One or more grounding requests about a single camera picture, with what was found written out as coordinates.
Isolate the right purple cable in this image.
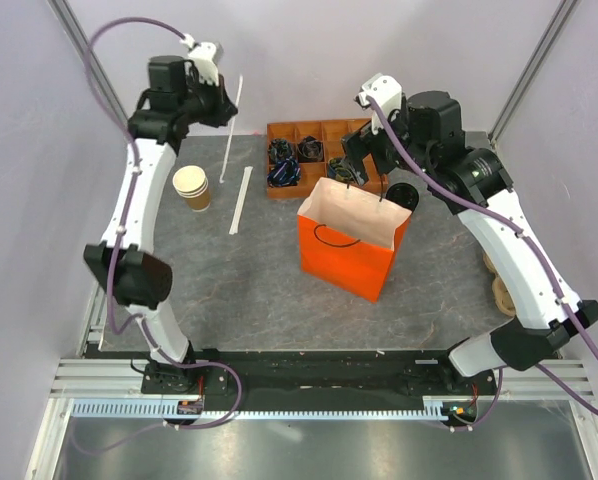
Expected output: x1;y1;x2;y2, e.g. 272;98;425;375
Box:
368;97;598;432

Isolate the black brown rolled tie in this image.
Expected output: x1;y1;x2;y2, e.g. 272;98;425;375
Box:
297;135;324;163

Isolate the white straw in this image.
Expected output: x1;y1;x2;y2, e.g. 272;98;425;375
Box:
219;74;244;184
229;166;253;235

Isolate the white cable duct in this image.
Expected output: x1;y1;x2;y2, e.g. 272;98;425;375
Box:
71;399;476;421

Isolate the stack of paper cups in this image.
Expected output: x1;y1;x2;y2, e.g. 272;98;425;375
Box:
172;165;211;212

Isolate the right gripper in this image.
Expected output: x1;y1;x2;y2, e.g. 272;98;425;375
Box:
341;98;434;186

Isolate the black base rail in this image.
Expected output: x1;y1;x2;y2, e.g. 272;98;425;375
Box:
141;349;496;411

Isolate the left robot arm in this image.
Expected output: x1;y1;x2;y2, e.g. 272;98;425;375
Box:
83;54;238;394

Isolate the stack of black lids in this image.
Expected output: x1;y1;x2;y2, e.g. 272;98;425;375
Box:
385;182;420;212

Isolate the purple cable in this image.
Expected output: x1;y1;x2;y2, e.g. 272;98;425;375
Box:
368;97;598;432
68;16;245;454

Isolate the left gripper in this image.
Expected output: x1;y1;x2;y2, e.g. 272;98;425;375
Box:
178;72;239;129

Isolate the blue striped rolled tie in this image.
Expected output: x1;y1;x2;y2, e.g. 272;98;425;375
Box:
267;157;301;188

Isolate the orange paper bag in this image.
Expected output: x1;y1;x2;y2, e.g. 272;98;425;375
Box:
297;178;412;303

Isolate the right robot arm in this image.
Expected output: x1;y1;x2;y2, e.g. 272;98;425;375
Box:
342;91;598;394

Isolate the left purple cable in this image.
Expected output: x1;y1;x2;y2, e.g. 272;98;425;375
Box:
68;16;245;454

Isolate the wooden compartment tray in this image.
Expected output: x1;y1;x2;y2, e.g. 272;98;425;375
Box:
265;118;369;200

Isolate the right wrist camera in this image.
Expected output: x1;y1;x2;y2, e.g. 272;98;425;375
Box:
355;73;403;118

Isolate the dark patterned rolled tie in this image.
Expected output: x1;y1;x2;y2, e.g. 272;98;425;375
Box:
268;138;295;164

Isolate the green yellow rolled tie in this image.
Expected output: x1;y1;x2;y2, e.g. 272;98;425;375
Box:
326;157;357;184

